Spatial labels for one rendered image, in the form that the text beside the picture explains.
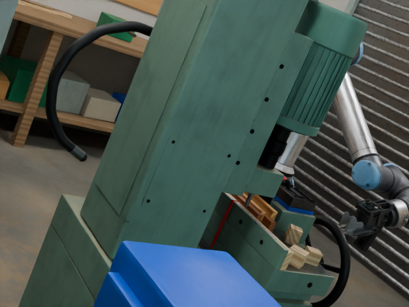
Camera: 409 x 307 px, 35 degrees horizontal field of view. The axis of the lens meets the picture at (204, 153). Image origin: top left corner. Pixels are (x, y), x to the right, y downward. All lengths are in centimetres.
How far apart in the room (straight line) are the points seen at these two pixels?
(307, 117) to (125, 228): 52
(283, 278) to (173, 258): 90
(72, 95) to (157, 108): 320
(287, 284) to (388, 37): 389
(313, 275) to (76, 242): 59
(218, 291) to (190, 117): 75
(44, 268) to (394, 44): 396
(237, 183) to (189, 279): 92
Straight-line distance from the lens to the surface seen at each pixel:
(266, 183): 170
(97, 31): 152
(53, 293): 172
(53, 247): 175
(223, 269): 75
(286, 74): 156
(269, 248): 160
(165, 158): 142
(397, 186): 224
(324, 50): 160
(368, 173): 213
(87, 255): 157
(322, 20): 160
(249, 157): 159
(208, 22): 136
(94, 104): 469
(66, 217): 171
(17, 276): 296
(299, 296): 175
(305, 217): 189
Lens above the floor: 145
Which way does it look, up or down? 14 degrees down
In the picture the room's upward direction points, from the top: 24 degrees clockwise
